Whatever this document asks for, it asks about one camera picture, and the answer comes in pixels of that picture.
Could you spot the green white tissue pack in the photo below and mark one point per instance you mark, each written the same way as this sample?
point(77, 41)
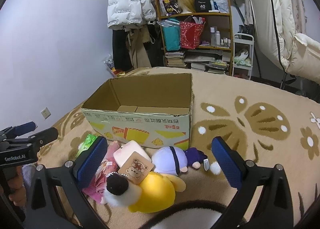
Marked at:
point(89, 140)

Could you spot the black box number 40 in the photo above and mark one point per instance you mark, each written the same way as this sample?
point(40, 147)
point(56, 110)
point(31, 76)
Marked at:
point(202, 6)

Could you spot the blonde wig head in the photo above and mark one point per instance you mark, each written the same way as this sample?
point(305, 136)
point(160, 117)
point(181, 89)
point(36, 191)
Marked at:
point(186, 6)

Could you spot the white utility cart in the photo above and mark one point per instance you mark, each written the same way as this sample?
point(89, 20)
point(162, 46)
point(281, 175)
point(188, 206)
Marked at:
point(243, 48)

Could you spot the stack of books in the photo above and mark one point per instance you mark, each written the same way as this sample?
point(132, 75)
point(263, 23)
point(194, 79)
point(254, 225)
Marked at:
point(175, 59)

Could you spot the teal bag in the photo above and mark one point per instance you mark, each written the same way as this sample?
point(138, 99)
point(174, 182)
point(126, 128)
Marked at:
point(171, 32)

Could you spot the white fluffy black pompom plush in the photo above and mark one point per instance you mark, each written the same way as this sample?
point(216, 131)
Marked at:
point(120, 191)

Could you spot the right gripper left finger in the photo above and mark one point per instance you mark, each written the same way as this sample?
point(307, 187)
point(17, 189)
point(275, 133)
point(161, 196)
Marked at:
point(45, 208)

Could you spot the yellow plush toy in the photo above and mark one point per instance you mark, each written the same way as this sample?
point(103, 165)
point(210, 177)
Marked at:
point(158, 193)

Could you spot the open cardboard box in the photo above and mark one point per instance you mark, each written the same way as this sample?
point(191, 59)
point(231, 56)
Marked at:
point(154, 109)

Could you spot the pink plastic-wrapped soft item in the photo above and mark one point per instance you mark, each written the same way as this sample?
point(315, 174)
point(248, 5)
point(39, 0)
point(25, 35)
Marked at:
point(97, 185)

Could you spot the white wall socket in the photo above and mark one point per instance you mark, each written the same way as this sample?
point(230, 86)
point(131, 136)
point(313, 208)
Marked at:
point(45, 113)

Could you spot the wooden bookshelf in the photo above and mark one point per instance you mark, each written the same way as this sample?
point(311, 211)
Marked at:
point(215, 50)

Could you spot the pink roll cake plush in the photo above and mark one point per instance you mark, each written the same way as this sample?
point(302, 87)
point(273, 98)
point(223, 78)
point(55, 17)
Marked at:
point(125, 151)

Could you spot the cream hanging duvet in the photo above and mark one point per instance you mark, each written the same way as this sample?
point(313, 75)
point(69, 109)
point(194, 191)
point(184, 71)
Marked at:
point(280, 32)

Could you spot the red patterned gift bag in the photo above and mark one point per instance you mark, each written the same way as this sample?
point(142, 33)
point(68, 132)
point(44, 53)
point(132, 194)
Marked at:
point(190, 31)

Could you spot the person's left hand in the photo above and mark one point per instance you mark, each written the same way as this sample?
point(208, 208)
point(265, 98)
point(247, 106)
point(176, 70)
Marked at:
point(18, 192)

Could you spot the lavender plush doll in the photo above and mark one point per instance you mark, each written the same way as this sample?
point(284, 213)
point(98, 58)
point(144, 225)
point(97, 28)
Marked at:
point(174, 161)

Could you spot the white puffer jacket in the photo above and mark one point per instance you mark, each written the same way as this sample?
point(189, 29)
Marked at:
point(129, 14)

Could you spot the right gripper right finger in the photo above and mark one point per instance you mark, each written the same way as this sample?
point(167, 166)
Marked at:
point(274, 208)

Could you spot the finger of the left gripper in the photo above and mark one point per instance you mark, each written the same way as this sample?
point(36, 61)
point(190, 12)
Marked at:
point(42, 138)
point(16, 131)

